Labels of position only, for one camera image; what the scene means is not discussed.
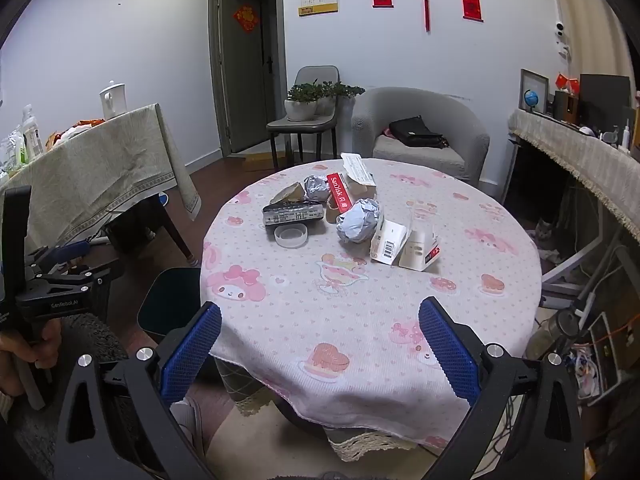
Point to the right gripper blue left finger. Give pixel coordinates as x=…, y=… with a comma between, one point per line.
x=183, y=352

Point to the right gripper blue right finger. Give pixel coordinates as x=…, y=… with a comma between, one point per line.
x=458, y=364

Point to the white red small box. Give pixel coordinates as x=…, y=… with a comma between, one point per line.
x=421, y=248

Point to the white barcode package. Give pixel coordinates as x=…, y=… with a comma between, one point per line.
x=387, y=242

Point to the large paper ball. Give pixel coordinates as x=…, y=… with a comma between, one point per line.
x=359, y=223

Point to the red sandisk package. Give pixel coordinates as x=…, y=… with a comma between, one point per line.
x=339, y=192

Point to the white printed cardboard box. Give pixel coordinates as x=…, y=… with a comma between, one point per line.
x=357, y=178

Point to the clear plastic round lid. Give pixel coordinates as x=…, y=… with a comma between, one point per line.
x=291, y=235

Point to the black snack bag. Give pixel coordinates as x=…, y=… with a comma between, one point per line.
x=291, y=212

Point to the small paper ball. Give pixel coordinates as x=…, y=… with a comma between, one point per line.
x=317, y=189

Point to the brown cardboard piece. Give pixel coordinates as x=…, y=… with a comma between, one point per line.
x=293, y=193

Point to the teal trash bin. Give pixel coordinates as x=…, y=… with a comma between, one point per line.
x=170, y=303

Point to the person's left hand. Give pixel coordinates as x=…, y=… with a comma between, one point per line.
x=44, y=354

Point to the grey slipper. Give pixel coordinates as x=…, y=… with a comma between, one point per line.
x=188, y=417

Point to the pink cartoon round tablecloth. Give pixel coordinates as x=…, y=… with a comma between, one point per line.
x=336, y=334

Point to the grey cat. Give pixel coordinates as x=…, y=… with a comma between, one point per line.
x=543, y=236

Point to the clear plastic bottle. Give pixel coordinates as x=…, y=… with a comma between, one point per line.
x=31, y=135

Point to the beige patterned tablecloth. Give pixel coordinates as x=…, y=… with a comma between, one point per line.
x=89, y=180

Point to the black handbag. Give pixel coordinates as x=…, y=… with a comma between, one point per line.
x=414, y=133

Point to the grey armchair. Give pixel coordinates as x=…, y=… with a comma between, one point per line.
x=468, y=140

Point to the white electric kettle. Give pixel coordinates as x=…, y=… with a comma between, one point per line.
x=113, y=100

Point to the beige fringed desk cloth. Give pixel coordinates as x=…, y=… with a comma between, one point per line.
x=611, y=175

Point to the small blue globe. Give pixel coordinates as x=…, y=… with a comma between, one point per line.
x=530, y=99

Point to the grey dining chair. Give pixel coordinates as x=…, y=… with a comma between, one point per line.
x=317, y=125

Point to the potted green plant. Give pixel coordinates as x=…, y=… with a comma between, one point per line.
x=308, y=99

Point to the framed picture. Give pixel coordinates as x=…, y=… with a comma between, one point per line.
x=538, y=83

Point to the black computer monitor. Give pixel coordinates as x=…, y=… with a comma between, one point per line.
x=603, y=100

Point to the right red hanging scroll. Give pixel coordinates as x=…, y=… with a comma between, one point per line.
x=472, y=10

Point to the red fu door sticker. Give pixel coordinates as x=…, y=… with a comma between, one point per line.
x=247, y=17

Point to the dark green door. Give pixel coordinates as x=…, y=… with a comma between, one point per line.
x=246, y=75

